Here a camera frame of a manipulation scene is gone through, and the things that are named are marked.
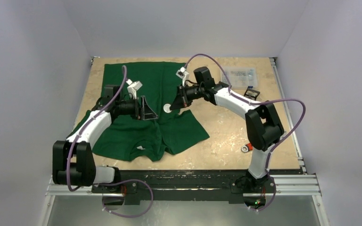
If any purple cable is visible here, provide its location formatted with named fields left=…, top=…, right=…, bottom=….
left=66, top=65, right=154, bottom=219
left=182, top=53, right=306, bottom=213

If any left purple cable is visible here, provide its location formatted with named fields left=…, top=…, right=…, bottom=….
left=66, top=65, right=154, bottom=219

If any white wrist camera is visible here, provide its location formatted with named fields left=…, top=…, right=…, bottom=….
left=126, top=79, right=143, bottom=99
left=176, top=67, right=189, bottom=87

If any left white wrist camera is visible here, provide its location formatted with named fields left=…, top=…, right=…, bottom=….
left=126, top=79, right=143, bottom=99

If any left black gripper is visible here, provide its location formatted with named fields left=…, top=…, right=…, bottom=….
left=115, top=96, right=157, bottom=121

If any clear plastic parts box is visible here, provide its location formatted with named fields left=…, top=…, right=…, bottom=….
left=219, top=66, right=258, bottom=89

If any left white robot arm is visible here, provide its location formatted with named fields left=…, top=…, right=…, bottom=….
left=52, top=81, right=158, bottom=193

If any red handled adjustable wrench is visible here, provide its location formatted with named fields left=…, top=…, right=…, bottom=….
left=241, top=143, right=253, bottom=153

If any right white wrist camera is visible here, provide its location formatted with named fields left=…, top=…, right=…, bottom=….
left=176, top=67, right=189, bottom=87

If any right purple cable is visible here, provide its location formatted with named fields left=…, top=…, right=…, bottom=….
left=182, top=53, right=306, bottom=213

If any green t-shirt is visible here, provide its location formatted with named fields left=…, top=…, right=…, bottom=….
left=67, top=61, right=211, bottom=163

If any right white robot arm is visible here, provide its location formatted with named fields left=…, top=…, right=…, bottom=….
left=163, top=66, right=285, bottom=192

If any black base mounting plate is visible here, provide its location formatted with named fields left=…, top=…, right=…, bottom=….
left=91, top=169, right=277, bottom=206

